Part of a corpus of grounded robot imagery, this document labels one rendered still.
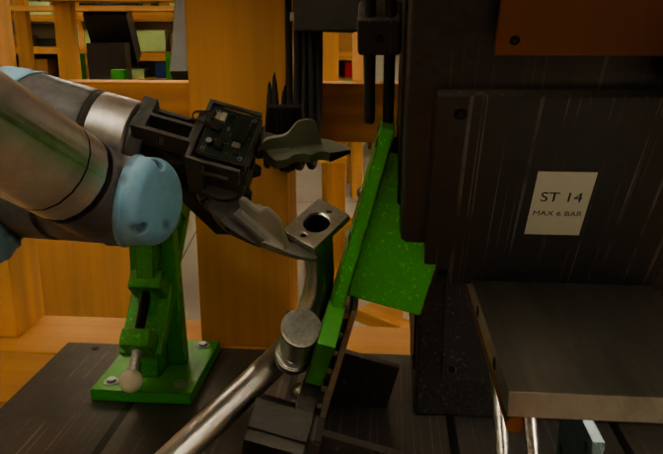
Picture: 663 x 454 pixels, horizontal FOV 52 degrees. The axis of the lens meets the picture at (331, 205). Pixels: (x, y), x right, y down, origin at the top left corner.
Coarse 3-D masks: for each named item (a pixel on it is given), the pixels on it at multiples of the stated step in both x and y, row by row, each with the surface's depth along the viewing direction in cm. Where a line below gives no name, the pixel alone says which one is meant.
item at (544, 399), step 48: (480, 288) 60; (528, 288) 60; (576, 288) 60; (624, 288) 60; (480, 336) 56; (528, 336) 51; (576, 336) 51; (624, 336) 51; (528, 384) 44; (576, 384) 44; (624, 384) 44
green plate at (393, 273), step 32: (384, 128) 57; (384, 160) 58; (384, 192) 60; (352, 224) 63; (384, 224) 60; (352, 256) 60; (384, 256) 61; (416, 256) 61; (352, 288) 62; (384, 288) 62; (416, 288) 62
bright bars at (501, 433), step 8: (496, 400) 58; (496, 408) 57; (496, 416) 57; (496, 424) 57; (504, 424) 56; (528, 424) 56; (536, 424) 56; (496, 432) 56; (504, 432) 56; (528, 432) 56; (536, 432) 56; (496, 440) 56; (504, 440) 56; (528, 440) 56; (536, 440) 56; (496, 448) 56; (504, 448) 55; (528, 448) 55; (536, 448) 55
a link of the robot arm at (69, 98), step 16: (16, 80) 65; (32, 80) 65; (48, 80) 66; (64, 80) 67; (48, 96) 64; (64, 96) 65; (80, 96) 65; (96, 96) 65; (64, 112) 64; (80, 112) 64
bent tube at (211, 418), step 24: (312, 216) 67; (336, 216) 66; (312, 240) 64; (312, 264) 68; (312, 288) 70; (264, 360) 69; (240, 384) 67; (264, 384) 68; (216, 408) 65; (240, 408) 66; (192, 432) 63; (216, 432) 64
